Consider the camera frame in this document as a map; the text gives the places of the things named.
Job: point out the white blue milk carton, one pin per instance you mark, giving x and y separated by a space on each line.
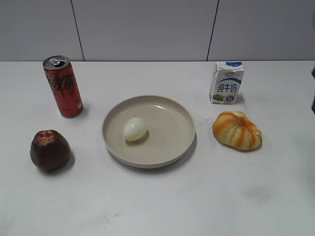
226 81

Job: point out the white egg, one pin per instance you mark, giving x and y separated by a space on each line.
134 129

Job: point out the dark red apple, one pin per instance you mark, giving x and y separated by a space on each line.
49 151

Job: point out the red cola can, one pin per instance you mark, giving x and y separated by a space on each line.
60 76

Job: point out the orange striped bread bun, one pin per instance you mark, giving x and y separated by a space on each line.
234 129

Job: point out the beige round plate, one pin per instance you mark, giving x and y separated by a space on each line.
170 132

